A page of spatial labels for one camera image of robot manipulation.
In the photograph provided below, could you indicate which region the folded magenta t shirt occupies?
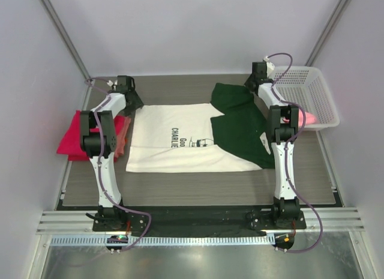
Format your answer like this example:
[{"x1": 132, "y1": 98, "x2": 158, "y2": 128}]
[{"x1": 56, "y1": 110, "x2": 118, "y2": 162}]

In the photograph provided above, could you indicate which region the pink t shirt in basket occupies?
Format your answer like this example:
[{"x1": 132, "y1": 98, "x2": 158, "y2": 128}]
[{"x1": 298, "y1": 111, "x2": 317, "y2": 128}]

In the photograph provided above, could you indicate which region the left aluminium corner post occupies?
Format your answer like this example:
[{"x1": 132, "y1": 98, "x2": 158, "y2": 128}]
[{"x1": 35, "y1": 0, "x2": 94, "y2": 83}]

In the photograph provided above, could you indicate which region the white and green t shirt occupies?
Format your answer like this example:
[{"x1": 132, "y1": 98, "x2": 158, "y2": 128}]
[{"x1": 126, "y1": 83, "x2": 275, "y2": 173}]

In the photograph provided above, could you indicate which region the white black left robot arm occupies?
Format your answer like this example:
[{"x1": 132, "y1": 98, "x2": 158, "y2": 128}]
[{"x1": 80, "y1": 75, "x2": 143, "y2": 231}]

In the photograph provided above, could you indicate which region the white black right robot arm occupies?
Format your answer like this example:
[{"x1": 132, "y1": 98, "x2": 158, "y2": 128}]
[{"x1": 245, "y1": 58, "x2": 300, "y2": 229}]

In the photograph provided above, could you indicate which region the aluminium corner post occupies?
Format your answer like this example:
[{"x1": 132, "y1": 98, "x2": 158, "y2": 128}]
[
  {"x1": 35, "y1": 0, "x2": 94, "y2": 83},
  {"x1": 305, "y1": 0, "x2": 352, "y2": 67}
]

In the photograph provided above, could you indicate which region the aluminium frame rail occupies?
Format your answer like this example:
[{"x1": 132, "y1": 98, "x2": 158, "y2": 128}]
[{"x1": 37, "y1": 208, "x2": 365, "y2": 238}]

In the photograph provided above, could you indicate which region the white slotted cable duct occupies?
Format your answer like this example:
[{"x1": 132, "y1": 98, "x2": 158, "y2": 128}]
[{"x1": 49, "y1": 234, "x2": 275, "y2": 247}]

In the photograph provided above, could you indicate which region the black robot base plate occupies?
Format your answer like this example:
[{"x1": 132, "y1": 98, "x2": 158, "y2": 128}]
[{"x1": 86, "y1": 205, "x2": 307, "y2": 237}]

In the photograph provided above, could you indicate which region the right aluminium corner post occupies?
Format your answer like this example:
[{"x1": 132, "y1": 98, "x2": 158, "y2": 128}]
[{"x1": 305, "y1": 0, "x2": 352, "y2": 67}]

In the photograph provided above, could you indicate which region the white perforated plastic basket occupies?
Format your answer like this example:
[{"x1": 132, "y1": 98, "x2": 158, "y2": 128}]
[{"x1": 270, "y1": 66, "x2": 340, "y2": 131}]

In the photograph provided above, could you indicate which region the folded salmon t shirt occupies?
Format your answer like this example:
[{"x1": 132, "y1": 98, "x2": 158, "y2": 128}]
[{"x1": 114, "y1": 115, "x2": 131, "y2": 158}]

